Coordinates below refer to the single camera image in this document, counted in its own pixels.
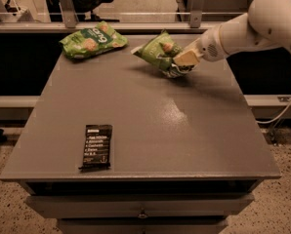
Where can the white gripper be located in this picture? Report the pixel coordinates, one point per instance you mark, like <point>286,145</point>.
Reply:
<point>209,47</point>

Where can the green jalapeno chip bag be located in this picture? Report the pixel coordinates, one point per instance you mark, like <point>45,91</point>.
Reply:
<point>160,51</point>

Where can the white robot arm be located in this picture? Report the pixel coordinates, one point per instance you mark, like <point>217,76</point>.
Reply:
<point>266,25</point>

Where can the green rice chip bag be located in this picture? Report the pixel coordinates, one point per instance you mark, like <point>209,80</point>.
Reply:
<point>89,42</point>

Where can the grey metal railing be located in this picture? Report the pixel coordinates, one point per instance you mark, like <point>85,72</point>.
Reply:
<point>128,16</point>

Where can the black protein bar wrapper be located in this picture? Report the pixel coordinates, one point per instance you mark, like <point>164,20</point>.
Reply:
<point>96,153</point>

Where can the grey top drawer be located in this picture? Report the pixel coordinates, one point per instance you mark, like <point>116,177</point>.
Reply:
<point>139,206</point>

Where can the grey drawer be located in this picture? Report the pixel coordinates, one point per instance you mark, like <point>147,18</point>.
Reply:
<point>161,225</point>
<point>139,206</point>

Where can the grey lower drawer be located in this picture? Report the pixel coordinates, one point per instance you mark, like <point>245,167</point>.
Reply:
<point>161,225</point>

